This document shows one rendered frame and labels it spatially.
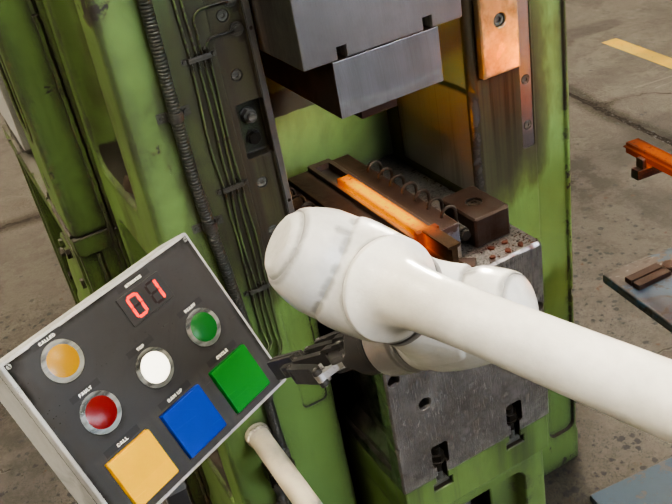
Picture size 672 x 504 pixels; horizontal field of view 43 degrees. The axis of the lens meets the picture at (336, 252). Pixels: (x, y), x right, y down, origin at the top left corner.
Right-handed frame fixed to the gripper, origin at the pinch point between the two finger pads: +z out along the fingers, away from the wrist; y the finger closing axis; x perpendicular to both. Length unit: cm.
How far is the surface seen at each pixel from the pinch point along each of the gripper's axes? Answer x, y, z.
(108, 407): 9.3, -18.9, 12.9
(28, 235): 48, 114, 298
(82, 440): 8.1, -24.2, 13.2
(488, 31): 21, 75, -4
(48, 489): -26, 14, 169
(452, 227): -5, 52, 8
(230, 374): 1.5, -1.3, 12.5
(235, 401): -2.0, -3.2, 12.5
